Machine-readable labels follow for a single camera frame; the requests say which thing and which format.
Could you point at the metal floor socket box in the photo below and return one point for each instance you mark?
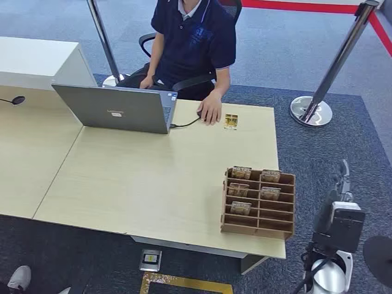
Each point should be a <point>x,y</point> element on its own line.
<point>150,259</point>

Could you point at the black office chair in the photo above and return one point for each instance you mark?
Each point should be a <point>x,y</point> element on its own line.
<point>196,83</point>

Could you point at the yellow floor tape frame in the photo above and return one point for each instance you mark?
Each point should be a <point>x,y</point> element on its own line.
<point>183,282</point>

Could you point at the person's right forearm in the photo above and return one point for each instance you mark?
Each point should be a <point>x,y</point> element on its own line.
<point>154,61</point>

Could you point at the red barrier belt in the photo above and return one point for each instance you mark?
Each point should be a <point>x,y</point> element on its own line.
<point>381,32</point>
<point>300,6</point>

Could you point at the person's right hand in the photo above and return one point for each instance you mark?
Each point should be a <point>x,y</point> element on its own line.
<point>146,82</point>

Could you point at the chrome stanchion post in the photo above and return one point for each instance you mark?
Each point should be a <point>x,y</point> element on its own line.
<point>104,40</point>
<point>331,73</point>

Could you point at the person's left hand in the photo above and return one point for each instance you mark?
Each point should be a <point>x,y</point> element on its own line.
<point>211,109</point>

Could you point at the grey laptop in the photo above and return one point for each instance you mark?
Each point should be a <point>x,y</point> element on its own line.
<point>119,109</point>

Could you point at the white shoe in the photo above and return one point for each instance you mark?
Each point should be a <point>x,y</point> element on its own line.
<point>20,278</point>

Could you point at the black computer mouse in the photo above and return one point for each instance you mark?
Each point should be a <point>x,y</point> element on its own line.
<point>199,114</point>

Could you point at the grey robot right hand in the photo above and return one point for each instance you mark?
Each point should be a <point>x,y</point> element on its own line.
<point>344,178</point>

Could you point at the person's left forearm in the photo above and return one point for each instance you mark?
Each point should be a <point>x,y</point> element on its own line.
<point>222,81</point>

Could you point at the gold patterned card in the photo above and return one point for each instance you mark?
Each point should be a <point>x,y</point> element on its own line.
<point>241,172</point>
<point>239,189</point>
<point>230,121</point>
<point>240,208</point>
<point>271,175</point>
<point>270,193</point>

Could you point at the white cabinet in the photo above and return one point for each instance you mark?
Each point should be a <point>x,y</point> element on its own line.
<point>36,61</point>

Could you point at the black round disc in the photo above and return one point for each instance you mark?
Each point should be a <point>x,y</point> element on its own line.
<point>379,259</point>

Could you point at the person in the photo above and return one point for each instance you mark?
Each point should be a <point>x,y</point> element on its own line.
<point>192,44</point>

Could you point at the wooden card holder rack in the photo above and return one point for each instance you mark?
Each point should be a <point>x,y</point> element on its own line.
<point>258,211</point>

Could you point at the black desk microphone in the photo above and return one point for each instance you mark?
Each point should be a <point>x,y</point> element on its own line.
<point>17,100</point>

